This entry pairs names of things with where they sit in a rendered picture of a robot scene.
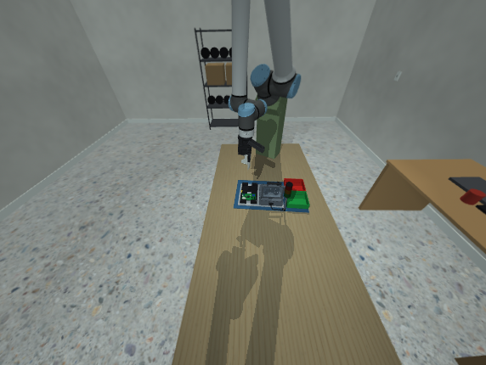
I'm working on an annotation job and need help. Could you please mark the red bin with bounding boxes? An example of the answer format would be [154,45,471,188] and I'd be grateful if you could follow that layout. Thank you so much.
[284,178,306,191]

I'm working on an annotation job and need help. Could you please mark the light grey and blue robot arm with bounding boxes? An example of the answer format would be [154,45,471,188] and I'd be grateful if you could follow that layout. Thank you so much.
[229,0,301,138]

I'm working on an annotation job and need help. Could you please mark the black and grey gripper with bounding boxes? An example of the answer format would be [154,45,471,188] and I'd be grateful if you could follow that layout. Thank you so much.
[238,135,252,170]

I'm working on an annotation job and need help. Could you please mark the green bin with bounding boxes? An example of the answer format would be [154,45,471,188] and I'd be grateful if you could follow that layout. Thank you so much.
[286,191,310,209]

